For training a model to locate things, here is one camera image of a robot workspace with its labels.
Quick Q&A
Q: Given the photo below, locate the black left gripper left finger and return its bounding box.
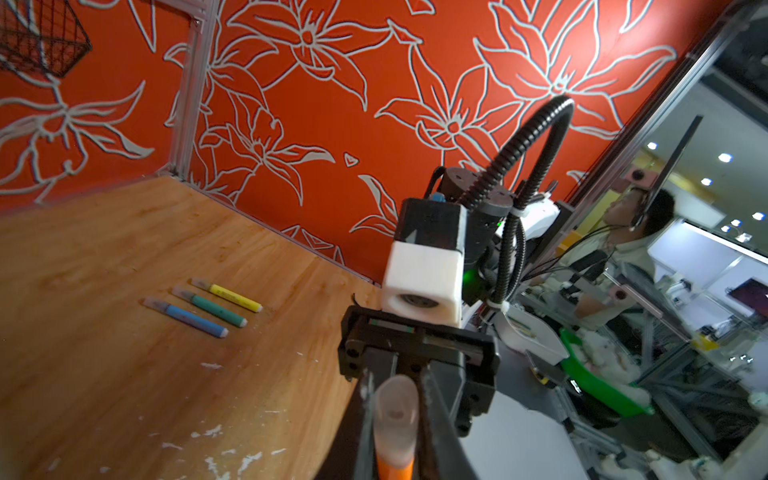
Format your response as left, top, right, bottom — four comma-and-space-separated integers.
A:
315, 370, 377, 480

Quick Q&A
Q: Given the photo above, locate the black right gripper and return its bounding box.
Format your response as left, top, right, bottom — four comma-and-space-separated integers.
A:
337, 305, 500, 437

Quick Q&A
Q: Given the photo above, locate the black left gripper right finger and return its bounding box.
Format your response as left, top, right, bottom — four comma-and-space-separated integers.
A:
416, 367, 478, 480

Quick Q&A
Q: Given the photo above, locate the orange pen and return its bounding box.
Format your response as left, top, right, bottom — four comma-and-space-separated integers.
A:
376, 454, 414, 480

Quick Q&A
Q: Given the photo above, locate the yellow pen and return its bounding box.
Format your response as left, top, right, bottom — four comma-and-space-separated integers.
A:
189, 277, 263, 313

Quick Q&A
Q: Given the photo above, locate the blue pen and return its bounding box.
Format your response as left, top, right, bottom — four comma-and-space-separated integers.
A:
141, 297, 229, 339

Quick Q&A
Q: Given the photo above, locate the green pen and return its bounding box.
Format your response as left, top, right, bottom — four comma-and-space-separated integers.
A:
171, 287, 248, 328

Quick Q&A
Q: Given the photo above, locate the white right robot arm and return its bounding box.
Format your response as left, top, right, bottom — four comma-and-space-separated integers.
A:
338, 95, 575, 436

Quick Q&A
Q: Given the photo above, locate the seated person in background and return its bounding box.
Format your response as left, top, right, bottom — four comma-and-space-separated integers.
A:
558, 187, 675, 330

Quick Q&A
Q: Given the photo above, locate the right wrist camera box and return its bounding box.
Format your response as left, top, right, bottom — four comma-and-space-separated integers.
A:
381, 198, 467, 328

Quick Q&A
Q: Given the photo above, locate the black wire basket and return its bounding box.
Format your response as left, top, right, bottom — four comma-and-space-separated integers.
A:
1, 0, 92, 78

